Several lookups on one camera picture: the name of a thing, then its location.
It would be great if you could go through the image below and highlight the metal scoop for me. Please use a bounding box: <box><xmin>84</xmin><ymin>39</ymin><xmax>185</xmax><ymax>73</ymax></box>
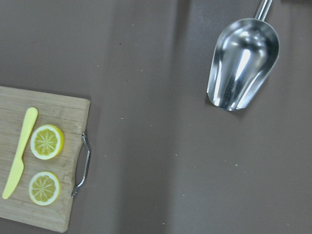
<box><xmin>207</xmin><ymin>0</ymin><xmax>280</xmax><ymax>111</ymax></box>

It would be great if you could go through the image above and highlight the yellow plastic knife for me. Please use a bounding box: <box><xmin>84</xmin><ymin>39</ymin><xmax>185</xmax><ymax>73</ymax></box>
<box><xmin>2</xmin><ymin>107</ymin><xmax>38</xmax><ymax>199</ymax></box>

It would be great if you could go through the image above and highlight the lemon slice far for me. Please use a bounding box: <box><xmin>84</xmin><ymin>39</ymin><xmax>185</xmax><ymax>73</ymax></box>
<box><xmin>28</xmin><ymin>171</ymin><xmax>60</xmax><ymax>206</ymax></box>

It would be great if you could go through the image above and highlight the lemon slice near edge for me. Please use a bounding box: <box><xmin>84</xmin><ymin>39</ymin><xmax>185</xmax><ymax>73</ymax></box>
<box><xmin>30</xmin><ymin>124</ymin><xmax>64</xmax><ymax>160</ymax></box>

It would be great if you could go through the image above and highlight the wooden cutting board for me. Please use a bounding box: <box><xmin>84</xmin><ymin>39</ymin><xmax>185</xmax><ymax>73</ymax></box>
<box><xmin>0</xmin><ymin>87</ymin><xmax>90</xmax><ymax>233</ymax></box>

